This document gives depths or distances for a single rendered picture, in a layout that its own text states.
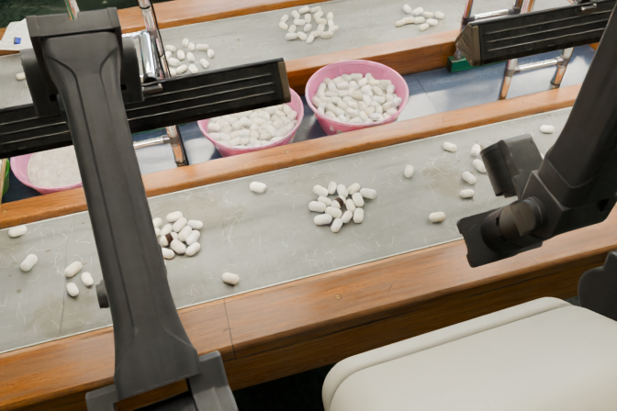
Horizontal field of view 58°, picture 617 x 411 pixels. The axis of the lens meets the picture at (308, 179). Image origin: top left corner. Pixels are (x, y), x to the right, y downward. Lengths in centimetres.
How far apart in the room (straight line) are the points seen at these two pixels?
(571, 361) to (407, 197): 92
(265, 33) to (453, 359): 146
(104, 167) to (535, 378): 35
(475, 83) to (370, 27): 36
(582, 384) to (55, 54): 45
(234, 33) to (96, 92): 127
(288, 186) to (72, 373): 57
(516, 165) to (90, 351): 78
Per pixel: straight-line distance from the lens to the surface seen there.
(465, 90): 166
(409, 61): 166
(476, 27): 110
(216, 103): 98
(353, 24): 177
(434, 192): 127
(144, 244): 46
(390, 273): 110
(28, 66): 62
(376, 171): 130
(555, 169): 60
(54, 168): 146
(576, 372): 36
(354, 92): 150
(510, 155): 69
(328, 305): 106
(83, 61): 52
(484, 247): 78
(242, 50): 168
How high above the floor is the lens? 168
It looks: 48 degrees down
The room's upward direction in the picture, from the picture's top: 2 degrees counter-clockwise
